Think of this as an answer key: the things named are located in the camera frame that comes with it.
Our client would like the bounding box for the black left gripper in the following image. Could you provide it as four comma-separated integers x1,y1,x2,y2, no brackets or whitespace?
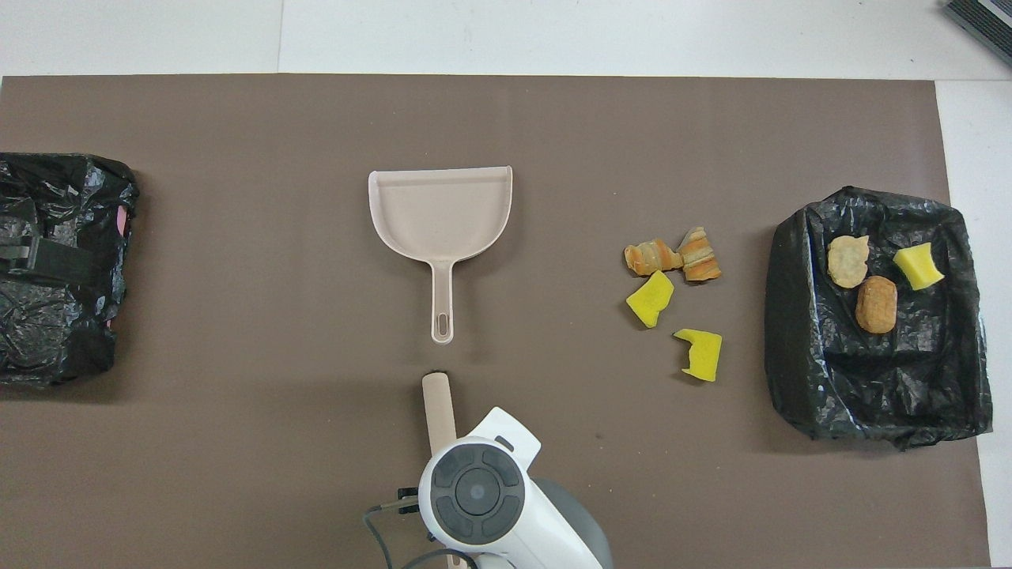
0,234,96,285

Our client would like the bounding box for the beige brush with black bristles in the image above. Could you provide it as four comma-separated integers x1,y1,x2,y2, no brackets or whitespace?
421,370,467,569

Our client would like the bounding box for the beige plastic dustpan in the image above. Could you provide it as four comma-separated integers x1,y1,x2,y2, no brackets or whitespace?
368,166,514,345

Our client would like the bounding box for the yellow sponge chunk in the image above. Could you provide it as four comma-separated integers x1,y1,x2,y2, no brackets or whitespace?
893,242,946,291
625,270,675,329

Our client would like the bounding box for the orange striped croissant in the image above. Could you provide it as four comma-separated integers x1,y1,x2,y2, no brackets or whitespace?
678,227,723,283
624,239,684,277

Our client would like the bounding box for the pale bread piece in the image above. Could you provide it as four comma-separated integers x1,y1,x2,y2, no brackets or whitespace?
826,235,870,289

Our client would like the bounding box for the brown oblong bread roll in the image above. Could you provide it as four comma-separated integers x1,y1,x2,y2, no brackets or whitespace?
855,275,899,335

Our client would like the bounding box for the black-bagged bin with pink spot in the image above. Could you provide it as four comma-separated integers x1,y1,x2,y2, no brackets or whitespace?
0,152,141,388

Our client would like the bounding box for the black-bagged trash bin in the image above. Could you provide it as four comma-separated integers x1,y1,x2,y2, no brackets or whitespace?
764,186,994,451

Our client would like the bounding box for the brown table mat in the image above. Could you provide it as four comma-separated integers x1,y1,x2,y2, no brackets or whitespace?
0,73,991,569

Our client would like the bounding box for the notched yellow sponge piece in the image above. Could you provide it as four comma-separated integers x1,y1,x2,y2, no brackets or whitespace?
673,328,723,383

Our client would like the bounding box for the dark grey ribbed device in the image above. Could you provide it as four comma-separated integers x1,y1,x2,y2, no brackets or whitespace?
943,0,1012,68

